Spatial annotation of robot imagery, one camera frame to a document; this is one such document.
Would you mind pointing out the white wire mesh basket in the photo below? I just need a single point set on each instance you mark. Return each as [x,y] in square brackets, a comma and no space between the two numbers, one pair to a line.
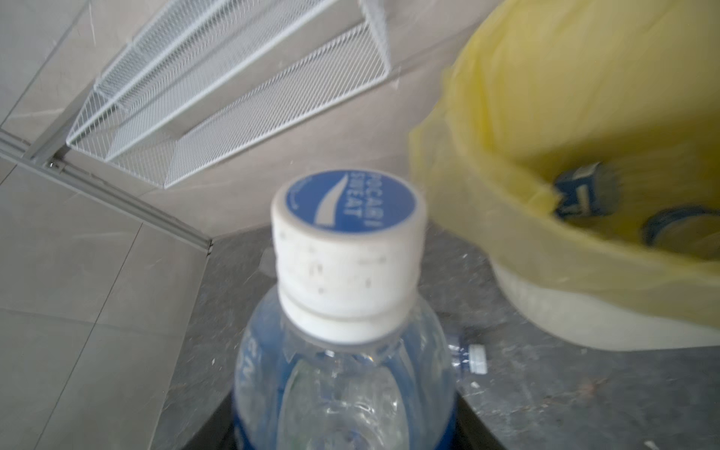
[205,80]

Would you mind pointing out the clear bottle white cap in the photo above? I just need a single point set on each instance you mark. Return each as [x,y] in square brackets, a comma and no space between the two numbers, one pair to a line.
[468,358]

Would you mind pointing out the white plastic waste bin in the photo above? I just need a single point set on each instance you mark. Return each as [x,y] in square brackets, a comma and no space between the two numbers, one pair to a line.
[586,321]

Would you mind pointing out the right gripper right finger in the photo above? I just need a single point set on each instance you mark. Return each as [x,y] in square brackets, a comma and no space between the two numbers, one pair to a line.
[470,432]

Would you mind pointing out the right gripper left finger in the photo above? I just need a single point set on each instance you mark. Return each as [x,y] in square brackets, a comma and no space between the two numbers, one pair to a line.
[217,433]

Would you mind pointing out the Pocari blue label bottle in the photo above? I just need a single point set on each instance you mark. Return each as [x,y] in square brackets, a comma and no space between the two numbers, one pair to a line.
[343,352]

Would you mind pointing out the yellow bin liner bag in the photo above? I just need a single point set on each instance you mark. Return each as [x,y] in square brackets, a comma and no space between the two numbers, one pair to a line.
[543,87]

